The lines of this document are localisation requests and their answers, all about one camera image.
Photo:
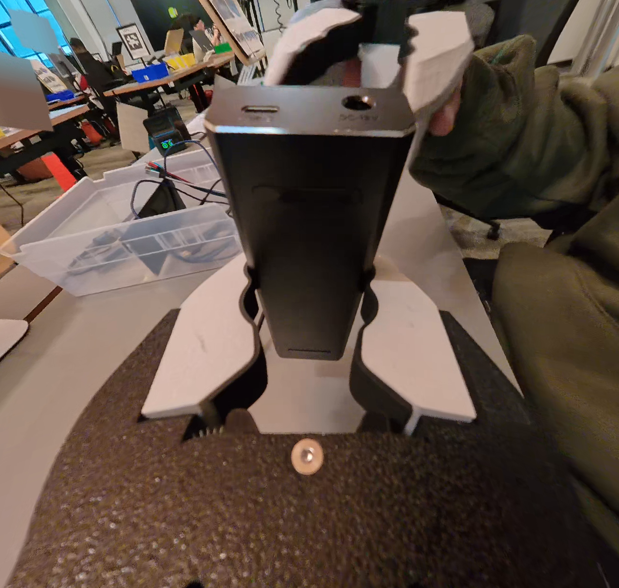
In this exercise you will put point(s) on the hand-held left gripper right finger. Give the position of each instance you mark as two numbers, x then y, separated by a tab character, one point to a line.
416	356

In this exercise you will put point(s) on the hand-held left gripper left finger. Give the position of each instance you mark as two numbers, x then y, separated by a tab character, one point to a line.
203	356

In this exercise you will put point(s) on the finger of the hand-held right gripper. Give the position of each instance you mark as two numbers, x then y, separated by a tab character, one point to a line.
435	61
300	56

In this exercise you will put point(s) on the large black USB hub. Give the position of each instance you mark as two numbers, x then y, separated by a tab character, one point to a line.
309	211

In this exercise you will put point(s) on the clear plastic bin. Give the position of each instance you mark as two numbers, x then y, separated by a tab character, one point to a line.
58	259

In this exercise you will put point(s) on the wood-top office desk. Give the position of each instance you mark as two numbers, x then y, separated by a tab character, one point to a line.
159	81

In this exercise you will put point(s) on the person's right hand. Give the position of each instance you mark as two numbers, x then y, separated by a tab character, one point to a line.
445	119

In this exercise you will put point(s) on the wooden document board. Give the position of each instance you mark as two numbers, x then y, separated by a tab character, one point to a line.
232	22

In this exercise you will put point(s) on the small green bin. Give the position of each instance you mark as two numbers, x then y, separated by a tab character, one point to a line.
222	48

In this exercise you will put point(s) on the small yellow bin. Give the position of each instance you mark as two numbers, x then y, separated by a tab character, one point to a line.
178	61

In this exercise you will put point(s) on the person's green jacket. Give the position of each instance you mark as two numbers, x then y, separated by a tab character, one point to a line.
556	331

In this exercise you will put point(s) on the small blue bin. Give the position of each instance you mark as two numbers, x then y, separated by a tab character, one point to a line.
150	73

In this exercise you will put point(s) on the power station with green display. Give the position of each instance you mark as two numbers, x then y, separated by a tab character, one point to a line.
167	131

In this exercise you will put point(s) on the fiducial marker sign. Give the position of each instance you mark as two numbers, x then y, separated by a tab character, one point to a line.
131	41

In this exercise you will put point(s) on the white angled panel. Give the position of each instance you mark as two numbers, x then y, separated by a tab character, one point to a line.
131	128

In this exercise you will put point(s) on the large black wall screen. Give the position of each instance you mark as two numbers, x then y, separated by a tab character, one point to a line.
159	7

